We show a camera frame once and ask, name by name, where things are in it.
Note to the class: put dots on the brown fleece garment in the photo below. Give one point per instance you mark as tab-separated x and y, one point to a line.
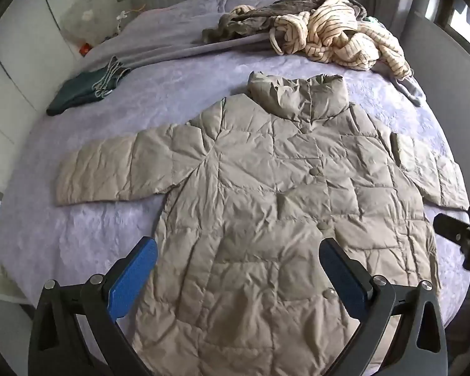
250	17

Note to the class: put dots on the white wardrobe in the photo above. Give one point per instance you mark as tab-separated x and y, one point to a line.
19	55

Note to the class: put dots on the white fan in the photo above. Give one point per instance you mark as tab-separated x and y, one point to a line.
84	19

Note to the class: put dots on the folded dark green jeans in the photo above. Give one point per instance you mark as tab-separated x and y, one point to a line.
78	90

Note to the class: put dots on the grey cloth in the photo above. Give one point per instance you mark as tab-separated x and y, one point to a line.
413	88

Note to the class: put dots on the cream striped robe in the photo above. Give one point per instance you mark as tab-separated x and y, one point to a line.
337	27

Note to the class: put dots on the red box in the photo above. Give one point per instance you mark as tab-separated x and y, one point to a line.
85	48

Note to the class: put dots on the window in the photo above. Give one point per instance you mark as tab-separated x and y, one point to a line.
458	15

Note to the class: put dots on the beige puffer jacket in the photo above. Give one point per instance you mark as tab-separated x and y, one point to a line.
258	188

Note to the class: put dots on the teal cloth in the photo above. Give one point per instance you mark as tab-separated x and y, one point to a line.
370	18

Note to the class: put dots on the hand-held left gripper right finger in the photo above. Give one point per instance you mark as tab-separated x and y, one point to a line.
344	278

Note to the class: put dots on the white charger plug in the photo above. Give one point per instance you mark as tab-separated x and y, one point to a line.
121	16

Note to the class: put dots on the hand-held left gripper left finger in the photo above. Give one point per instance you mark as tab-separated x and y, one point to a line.
133	278

